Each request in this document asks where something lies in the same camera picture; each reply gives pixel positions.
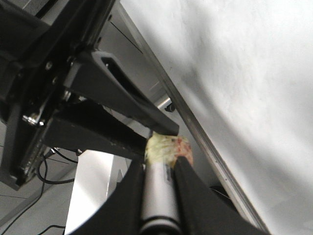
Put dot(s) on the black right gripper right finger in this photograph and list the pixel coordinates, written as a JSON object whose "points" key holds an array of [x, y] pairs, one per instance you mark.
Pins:
{"points": [[201, 211]]}

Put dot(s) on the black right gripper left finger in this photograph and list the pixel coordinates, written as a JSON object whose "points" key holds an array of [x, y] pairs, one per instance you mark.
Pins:
{"points": [[93, 212]]}

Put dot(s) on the white whiteboard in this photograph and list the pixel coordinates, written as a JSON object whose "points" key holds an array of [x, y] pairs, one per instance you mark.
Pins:
{"points": [[245, 69]]}

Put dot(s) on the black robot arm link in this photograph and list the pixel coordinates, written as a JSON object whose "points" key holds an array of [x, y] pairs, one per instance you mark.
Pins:
{"points": [[56, 89]]}

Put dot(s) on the aluminium whiteboard tray rail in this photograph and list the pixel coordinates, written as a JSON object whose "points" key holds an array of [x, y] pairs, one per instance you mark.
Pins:
{"points": [[245, 209]]}

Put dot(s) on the black white whiteboard marker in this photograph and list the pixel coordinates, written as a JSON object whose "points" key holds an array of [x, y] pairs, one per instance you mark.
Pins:
{"points": [[159, 211]]}

